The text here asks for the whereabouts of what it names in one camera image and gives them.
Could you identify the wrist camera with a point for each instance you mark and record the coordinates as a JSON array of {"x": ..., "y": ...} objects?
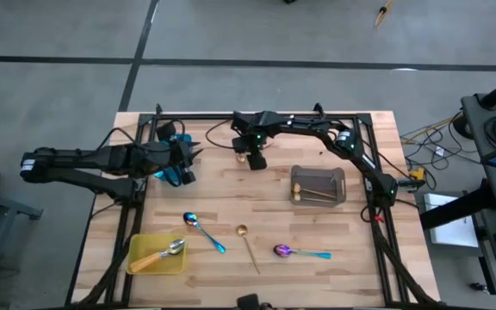
[
  {"x": 166, "y": 131},
  {"x": 256, "y": 163}
]

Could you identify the black aluminium table frame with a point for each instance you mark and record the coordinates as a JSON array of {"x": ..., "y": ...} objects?
[{"x": 187, "y": 116}]

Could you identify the black plug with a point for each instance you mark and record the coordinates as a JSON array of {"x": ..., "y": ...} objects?
[{"x": 478, "y": 287}]

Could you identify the grey equipment cart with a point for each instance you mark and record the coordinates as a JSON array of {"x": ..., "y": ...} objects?
[{"x": 474, "y": 129}]

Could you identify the yellow connector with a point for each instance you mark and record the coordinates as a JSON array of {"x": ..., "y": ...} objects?
[{"x": 418, "y": 174}]

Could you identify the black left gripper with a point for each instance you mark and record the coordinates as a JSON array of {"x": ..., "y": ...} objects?
[{"x": 179, "y": 157}]

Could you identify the grey side table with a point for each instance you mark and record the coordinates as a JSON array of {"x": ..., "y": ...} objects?
[{"x": 2, "y": 204}]

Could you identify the teal plastic bin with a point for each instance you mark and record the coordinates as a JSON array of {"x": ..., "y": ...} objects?
[{"x": 168, "y": 177}]

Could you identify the grey plastic bin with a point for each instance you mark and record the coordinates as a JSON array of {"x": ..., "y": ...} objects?
[{"x": 317, "y": 176}]

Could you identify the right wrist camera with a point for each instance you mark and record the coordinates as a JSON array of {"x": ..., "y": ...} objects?
[{"x": 256, "y": 163}]

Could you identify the yellow plastic bin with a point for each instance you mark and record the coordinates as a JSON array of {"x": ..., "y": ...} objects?
[{"x": 144, "y": 243}]

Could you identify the white box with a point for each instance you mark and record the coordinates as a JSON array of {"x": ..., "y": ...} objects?
[{"x": 450, "y": 232}]

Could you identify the red clip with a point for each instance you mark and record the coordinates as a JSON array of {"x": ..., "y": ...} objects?
[{"x": 379, "y": 218}]

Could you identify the black stand beam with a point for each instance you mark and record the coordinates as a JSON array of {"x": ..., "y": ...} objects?
[{"x": 454, "y": 208}]

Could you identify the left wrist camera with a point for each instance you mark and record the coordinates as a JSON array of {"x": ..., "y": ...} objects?
[{"x": 166, "y": 131}]

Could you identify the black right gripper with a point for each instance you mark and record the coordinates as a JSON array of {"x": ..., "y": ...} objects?
[{"x": 254, "y": 129}]

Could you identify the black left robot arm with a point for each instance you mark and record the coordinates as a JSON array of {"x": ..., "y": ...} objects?
[{"x": 80, "y": 160}]

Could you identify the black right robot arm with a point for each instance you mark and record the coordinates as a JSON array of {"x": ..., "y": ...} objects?
[{"x": 360, "y": 159}]

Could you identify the iridescent rainbow spoon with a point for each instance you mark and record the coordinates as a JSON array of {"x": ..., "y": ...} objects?
[
  {"x": 190, "y": 219},
  {"x": 281, "y": 250}
]

